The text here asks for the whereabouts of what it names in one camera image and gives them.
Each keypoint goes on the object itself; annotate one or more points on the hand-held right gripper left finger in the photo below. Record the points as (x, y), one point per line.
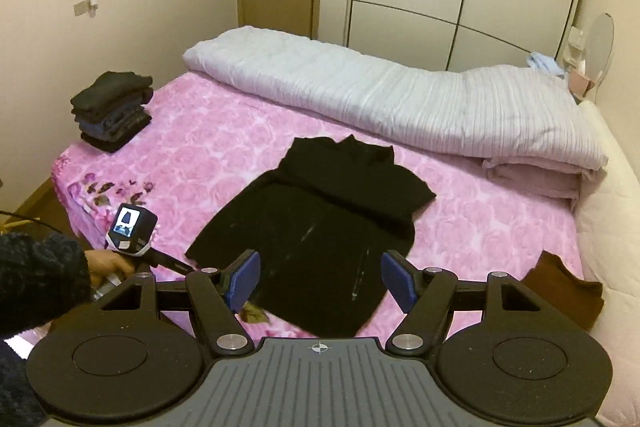
(245, 279)

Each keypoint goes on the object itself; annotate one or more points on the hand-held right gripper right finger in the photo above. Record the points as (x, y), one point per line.
(397, 282)

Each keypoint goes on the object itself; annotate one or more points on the black zip jacket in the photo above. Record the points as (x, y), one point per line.
(320, 232)

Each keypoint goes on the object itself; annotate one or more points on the person's left forearm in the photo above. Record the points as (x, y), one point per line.
(40, 282)

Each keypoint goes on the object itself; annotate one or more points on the person's left hand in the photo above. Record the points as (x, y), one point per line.
(102, 263)

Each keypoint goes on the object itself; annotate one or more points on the folded black garment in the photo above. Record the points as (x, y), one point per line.
(117, 139)

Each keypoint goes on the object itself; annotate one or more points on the folded dark grey garment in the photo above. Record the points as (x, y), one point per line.
(107, 114)

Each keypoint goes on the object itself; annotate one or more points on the pink floral bed sheet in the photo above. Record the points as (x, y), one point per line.
(225, 147)

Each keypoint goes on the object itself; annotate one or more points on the folded black sweater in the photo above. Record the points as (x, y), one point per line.
(112, 89)

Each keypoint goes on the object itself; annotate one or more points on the folded brown garment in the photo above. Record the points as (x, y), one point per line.
(565, 292)

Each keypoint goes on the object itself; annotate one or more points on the white rolled duvet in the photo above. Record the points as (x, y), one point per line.
(400, 102)

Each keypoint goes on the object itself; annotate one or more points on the person's dark knit sweater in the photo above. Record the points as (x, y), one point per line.
(17, 387)

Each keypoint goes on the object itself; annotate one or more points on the light blue cloth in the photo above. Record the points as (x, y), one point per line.
(542, 61)

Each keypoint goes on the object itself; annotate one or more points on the pink tissue box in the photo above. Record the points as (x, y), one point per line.
(582, 84)

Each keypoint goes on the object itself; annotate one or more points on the small white shelf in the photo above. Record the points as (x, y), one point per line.
(575, 39)

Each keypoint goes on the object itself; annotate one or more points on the oval mirror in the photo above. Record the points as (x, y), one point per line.
(602, 47)

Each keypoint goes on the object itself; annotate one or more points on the beige wall socket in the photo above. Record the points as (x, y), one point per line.
(80, 8)

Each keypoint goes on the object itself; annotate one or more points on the white wall plug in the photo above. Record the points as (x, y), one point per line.
(92, 2)

